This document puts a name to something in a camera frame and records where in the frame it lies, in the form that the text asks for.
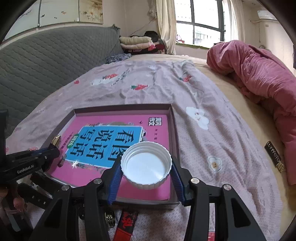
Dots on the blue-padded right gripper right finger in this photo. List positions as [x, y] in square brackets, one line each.
[180, 178]

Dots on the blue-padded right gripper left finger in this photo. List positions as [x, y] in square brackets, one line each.
[111, 180]

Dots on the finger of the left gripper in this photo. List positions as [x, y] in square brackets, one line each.
[44, 157]

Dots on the white plastic bottle cap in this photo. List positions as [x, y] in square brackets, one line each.
[146, 165]

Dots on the red and black lighter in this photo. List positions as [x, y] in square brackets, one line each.
[126, 225]

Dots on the black and yellow wristwatch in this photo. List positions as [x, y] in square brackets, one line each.
[33, 196]

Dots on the brass fitting with white base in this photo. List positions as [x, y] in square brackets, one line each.
[109, 216]

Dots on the person's hand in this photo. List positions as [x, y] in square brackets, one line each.
[11, 202]

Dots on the pink and blue book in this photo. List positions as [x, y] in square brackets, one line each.
[90, 144]

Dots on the pink strawberry print bedsheet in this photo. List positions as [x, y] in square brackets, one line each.
[216, 145]

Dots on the dark cardboard box tray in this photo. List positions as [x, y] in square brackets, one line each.
[126, 110]

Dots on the grey quilted headboard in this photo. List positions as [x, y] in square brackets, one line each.
[37, 65]

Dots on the black mattress label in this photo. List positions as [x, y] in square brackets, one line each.
[275, 157]

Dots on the red pink quilt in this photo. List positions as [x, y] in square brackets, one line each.
[266, 81]

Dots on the stack of folded clothes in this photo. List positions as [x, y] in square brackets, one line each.
[149, 43]

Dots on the cream curtain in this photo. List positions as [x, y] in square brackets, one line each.
[167, 24]

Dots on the white air conditioner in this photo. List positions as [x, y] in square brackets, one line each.
[266, 15]

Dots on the floral wall painting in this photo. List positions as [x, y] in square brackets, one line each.
[50, 12]

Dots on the window with dark frame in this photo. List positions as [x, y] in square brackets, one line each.
[205, 22]

